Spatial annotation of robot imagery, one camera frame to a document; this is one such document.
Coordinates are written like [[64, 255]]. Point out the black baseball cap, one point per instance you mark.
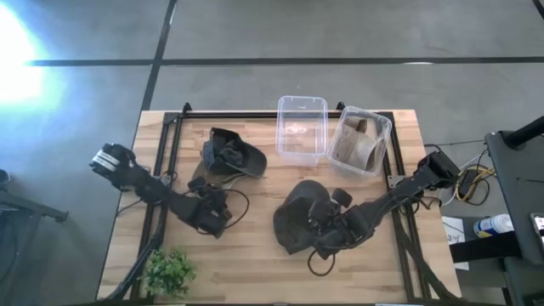
[[251, 163]]

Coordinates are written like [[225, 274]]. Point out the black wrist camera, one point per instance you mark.
[[342, 198], [198, 185]]

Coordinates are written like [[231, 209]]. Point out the dark olive baseball cap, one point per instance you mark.
[[293, 221]]

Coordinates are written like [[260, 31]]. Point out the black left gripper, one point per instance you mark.
[[200, 210]]

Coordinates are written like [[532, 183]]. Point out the white paper sheet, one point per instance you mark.
[[453, 231]]

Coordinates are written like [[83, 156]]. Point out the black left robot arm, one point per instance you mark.
[[144, 185]]

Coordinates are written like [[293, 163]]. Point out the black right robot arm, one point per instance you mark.
[[404, 191]]

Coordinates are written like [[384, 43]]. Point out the black power adapter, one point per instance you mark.
[[469, 182]]

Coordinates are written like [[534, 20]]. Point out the black side desk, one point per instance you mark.
[[518, 183]]

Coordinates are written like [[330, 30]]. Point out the clear plastic bin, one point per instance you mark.
[[302, 132], [378, 127]]

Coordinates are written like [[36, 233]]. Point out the black stand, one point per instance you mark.
[[30, 208]]

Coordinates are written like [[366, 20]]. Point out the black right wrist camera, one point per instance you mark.
[[342, 198]]

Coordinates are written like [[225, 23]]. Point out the black aluminium table frame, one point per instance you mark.
[[255, 115]]

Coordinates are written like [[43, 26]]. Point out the smartphone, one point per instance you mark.
[[539, 225]]

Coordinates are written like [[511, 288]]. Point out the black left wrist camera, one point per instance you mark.
[[198, 185]]

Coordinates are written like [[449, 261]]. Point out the small green artificial plant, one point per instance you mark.
[[168, 274]]

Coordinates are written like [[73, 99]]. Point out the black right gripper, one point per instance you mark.
[[350, 227]]

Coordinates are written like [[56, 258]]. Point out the white and blue bottle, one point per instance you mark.
[[493, 226]]

